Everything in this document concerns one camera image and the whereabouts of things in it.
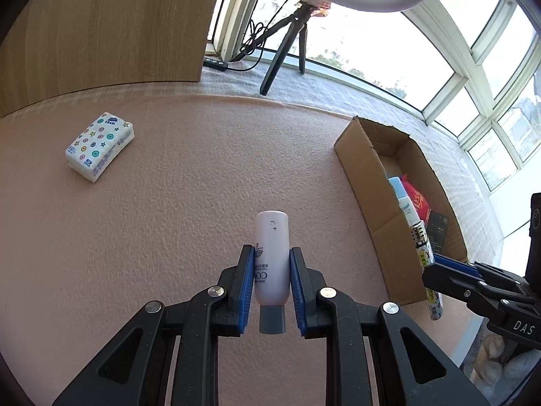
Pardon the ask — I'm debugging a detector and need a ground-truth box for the black tripod stand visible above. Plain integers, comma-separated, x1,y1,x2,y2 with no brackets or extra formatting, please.
259,0,343,96

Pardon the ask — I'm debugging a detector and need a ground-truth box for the white monogram lighter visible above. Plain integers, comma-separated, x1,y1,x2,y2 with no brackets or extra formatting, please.
409,221,435,269

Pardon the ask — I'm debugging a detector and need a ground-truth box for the black ring light cable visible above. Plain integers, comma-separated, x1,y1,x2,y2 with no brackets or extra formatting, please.
237,0,305,70

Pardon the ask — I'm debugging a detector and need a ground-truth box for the dark printed card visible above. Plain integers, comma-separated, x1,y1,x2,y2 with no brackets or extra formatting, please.
423,209,449,256

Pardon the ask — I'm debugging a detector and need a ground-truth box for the cardboard box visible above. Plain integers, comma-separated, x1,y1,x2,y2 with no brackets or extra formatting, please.
334,116,469,306

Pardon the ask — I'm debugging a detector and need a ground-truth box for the person's right hand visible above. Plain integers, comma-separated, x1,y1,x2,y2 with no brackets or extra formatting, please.
471,336,541,385

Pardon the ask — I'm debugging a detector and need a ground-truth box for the large wooden board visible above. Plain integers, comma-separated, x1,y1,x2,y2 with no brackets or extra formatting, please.
0,0,229,117

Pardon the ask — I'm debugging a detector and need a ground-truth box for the patterned tissue packet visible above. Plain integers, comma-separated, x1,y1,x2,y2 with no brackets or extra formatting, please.
65,112,136,184

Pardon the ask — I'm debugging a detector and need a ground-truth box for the white window frame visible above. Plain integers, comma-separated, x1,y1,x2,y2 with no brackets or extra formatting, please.
207,0,541,195

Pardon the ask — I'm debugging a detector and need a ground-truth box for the white sunscreen bottle blue cap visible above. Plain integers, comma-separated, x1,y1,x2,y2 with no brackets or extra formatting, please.
388,176,421,227

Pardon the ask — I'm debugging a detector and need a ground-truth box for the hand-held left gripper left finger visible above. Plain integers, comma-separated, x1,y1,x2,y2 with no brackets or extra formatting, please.
53,244,256,406

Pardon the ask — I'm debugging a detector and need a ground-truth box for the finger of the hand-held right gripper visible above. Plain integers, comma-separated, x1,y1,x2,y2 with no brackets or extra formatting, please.
422,263,530,319
433,254,525,282

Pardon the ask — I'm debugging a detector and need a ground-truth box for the small white bottle grey cap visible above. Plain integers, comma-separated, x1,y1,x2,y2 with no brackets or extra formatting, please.
254,210,291,334

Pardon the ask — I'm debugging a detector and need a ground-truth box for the patterned slim packet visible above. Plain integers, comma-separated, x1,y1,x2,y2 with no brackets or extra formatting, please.
426,288,444,321

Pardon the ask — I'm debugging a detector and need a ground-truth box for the red snack bag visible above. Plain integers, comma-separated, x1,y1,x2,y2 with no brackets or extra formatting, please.
399,174,432,223

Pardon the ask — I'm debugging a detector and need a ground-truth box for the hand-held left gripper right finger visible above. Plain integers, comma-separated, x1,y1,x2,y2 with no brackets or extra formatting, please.
288,246,491,406

